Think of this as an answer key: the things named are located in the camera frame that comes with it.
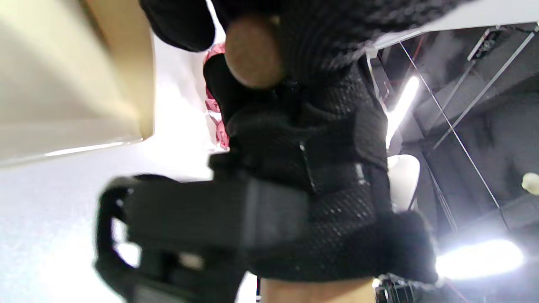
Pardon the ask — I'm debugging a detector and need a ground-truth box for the person's left hand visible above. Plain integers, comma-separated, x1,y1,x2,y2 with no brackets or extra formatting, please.
139,0,464,282

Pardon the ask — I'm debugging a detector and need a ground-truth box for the group of pink paper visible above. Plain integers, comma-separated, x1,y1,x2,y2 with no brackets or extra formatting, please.
204,42,230,150

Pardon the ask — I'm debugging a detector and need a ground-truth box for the beige plastic dustpan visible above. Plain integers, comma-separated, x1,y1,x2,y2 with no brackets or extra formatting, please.
0,0,287,169

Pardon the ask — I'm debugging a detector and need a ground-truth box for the person's left forearm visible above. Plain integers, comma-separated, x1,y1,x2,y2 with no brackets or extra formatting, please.
261,278,375,303

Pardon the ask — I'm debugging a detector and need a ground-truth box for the bright ceiling light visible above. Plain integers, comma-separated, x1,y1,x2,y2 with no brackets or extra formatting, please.
385,76,422,148
436,240,525,280

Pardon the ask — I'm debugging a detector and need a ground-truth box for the black left hand controller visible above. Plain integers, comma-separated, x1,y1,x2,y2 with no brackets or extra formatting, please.
95,154,310,303

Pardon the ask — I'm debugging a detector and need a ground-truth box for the white partition panel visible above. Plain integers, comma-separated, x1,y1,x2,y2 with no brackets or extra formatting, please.
371,0,539,48

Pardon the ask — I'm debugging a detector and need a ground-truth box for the white table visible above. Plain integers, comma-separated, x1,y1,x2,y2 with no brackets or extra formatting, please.
0,34,257,303

